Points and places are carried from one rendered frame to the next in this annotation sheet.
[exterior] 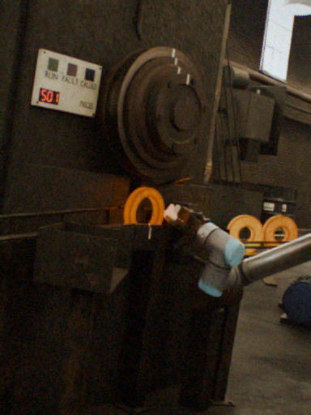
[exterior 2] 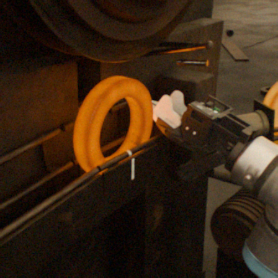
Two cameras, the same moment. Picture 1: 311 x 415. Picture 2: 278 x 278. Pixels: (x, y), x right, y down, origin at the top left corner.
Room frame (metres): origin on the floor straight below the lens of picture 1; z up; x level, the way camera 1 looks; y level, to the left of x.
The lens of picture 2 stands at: (1.42, 0.05, 1.05)
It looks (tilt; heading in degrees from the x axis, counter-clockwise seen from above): 22 degrees down; 359
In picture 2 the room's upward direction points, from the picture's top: straight up
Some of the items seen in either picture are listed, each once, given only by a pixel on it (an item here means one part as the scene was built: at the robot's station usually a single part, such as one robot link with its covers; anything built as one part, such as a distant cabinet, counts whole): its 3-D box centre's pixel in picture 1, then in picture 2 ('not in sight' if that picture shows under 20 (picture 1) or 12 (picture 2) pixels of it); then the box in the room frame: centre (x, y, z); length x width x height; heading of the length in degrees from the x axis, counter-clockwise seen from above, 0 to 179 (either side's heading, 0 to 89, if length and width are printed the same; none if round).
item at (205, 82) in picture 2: (181, 233); (181, 125); (2.33, -0.11, 0.68); 0.11 x 0.08 x 0.24; 48
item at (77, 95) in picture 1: (68, 84); not in sight; (1.96, 0.34, 1.15); 0.26 x 0.02 x 0.18; 138
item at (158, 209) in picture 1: (144, 212); (116, 128); (2.14, 0.04, 0.75); 0.18 x 0.03 x 0.18; 139
